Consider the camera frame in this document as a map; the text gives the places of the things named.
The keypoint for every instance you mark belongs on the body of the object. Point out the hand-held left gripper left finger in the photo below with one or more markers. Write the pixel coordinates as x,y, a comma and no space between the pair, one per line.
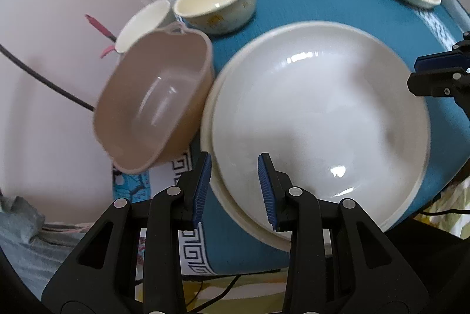
202,189

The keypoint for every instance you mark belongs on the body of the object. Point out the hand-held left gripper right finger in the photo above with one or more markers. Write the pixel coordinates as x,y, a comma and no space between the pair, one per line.
266,192

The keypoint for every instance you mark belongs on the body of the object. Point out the yellow floral blanket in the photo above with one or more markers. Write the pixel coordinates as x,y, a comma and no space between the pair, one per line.
455,196

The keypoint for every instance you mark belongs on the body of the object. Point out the large white plate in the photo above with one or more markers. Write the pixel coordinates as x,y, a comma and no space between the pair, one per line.
319,108
238,222

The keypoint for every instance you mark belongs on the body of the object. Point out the small white bowl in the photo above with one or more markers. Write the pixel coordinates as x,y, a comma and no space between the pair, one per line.
141,23

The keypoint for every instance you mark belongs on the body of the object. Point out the pink pen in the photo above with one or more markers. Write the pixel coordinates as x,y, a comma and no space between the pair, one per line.
97,25

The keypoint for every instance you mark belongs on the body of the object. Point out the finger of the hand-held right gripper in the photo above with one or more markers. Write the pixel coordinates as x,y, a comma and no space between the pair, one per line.
437,63

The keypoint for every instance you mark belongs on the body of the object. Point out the grey cloth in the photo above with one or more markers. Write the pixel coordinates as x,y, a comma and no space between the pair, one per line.
22,236

